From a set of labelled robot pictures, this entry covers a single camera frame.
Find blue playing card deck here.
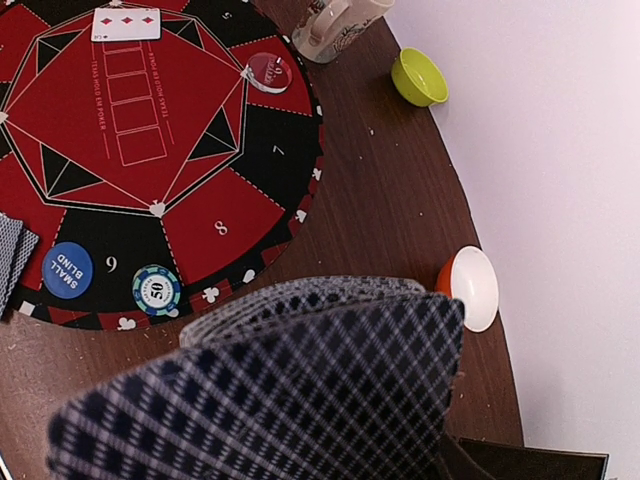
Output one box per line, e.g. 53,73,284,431
46,276,465,479

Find teal poker chip stack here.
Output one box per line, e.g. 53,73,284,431
132,264,181,318

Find three of diamonds card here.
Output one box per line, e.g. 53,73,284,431
91,8,161,42

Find orange white bowl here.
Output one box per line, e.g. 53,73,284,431
435,245,499,333

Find round red black poker mat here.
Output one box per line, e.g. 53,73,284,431
1,1,324,331

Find clear dealer button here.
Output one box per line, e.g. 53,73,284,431
244,52,293,95

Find green bowl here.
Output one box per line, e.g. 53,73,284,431
391,47,449,107

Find white printed mug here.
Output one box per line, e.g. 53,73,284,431
291,0,395,64

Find blue small blind button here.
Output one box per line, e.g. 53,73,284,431
42,242,94,300

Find black poker chip case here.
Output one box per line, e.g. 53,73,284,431
459,439,609,479

